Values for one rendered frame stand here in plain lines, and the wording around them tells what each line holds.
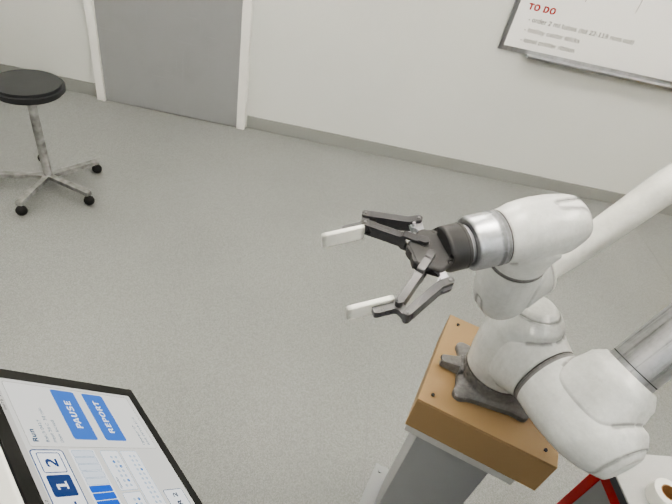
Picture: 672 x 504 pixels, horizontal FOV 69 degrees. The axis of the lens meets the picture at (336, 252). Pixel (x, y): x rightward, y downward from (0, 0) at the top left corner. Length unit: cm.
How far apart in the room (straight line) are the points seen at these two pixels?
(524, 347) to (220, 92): 316
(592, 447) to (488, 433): 25
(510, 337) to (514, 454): 28
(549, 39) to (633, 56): 57
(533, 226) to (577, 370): 38
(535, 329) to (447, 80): 280
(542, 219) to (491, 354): 44
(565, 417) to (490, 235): 44
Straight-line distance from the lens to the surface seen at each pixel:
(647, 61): 401
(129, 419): 95
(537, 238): 80
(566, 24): 373
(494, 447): 124
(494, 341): 113
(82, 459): 80
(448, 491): 155
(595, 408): 106
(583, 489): 161
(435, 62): 366
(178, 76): 392
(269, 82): 378
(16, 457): 74
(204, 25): 373
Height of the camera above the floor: 181
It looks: 40 degrees down
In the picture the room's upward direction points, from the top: 13 degrees clockwise
